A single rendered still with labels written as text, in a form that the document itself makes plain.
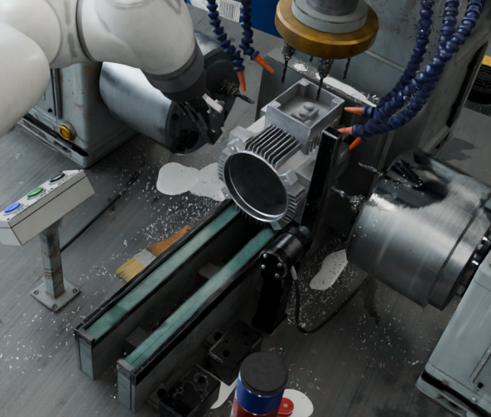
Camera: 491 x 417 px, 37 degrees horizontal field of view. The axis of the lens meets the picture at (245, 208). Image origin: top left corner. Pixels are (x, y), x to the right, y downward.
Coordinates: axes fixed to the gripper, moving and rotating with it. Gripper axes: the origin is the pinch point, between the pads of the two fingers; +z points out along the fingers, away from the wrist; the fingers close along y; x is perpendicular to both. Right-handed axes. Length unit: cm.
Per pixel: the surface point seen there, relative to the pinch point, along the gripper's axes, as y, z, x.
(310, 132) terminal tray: -10.9, 12.5, -12.2
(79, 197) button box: 13.4, 1.8, 22.2
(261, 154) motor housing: -5.9, 11.2, -3.6
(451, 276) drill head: -45.8, 13.4, -2.5
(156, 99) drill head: 19.2, 11.7, -2.5
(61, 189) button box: 15.2, -1.5, 22.9
